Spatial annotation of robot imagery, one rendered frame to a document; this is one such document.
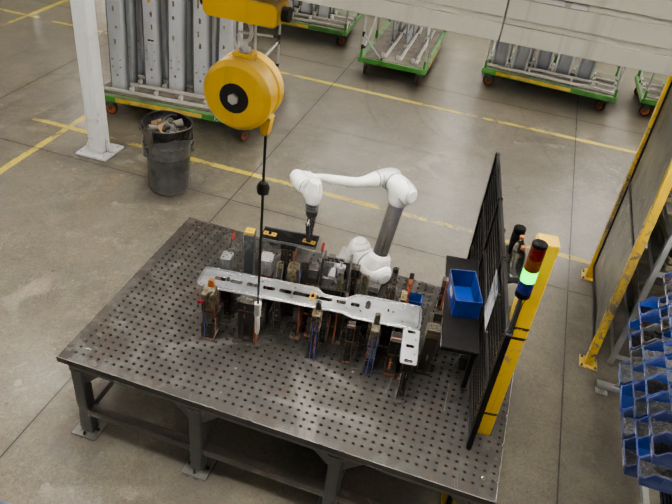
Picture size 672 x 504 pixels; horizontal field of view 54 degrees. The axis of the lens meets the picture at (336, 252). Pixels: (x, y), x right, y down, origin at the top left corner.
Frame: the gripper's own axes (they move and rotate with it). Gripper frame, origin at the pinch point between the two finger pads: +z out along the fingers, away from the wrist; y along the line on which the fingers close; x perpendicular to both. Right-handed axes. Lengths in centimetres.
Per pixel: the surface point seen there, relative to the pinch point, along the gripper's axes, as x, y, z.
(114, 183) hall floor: -259, -156, 121
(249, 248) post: -36.7, 8.8, 16.1
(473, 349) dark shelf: 116, 37, 17
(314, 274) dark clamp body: 10.8, 15.6, 15.6
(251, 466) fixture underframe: 12, 104, 97
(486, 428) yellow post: 134, 65, 45
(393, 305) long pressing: 63, 17, 20
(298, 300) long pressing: 9.3, 37.9, 20.1
